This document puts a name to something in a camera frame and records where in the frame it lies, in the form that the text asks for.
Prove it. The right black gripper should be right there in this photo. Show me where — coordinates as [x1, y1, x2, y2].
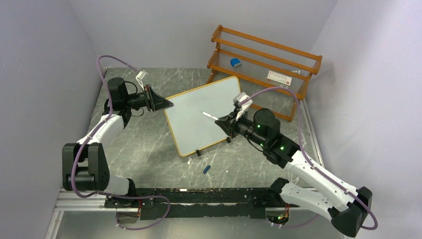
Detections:
[215, 108, 267, 148]

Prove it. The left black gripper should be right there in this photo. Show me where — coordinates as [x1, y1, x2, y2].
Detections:
[124, 85, 173, 112]

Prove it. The white blue marker pen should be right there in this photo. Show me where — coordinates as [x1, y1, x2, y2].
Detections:
[202, 112, 218, 120]

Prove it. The yellow framed whiteboard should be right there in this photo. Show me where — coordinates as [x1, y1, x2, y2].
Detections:
[164, 76, 240, 157]

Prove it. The blue marker cap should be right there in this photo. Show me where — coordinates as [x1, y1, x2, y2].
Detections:
[203, 165, 211, 174]

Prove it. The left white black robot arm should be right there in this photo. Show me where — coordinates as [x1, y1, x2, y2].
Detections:
[62, 77, 174, 207]

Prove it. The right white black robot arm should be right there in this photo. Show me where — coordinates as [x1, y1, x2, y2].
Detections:
[214, 109, 373, 238]

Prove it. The whiteboard metal stand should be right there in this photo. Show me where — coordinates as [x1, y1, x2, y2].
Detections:
[195, 137, 231, 157]

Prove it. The blue whiteboard eraser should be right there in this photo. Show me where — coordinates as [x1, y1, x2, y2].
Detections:
[230, 58, 242, 69]

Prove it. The orange wooden rack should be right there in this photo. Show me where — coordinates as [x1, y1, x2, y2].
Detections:
[207, 25, 323, 101]

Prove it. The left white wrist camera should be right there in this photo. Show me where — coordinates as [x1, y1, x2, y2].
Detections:
[135, 70, 148, 91]

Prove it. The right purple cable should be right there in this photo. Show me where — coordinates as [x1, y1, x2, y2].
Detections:
[242, 87, 379, 231]

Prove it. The purple cable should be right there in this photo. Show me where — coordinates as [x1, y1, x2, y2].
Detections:
[71, 55, 171, 231]
[242, 87, 379, 231]

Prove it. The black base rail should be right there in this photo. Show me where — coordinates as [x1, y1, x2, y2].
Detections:
[104, 188, 285, 220]

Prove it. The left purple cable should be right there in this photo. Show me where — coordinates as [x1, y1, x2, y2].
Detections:
[71, 55, 171, 231]

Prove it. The aluminium frame rail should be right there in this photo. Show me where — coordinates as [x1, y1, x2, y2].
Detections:
[54, 189, 116, 212]

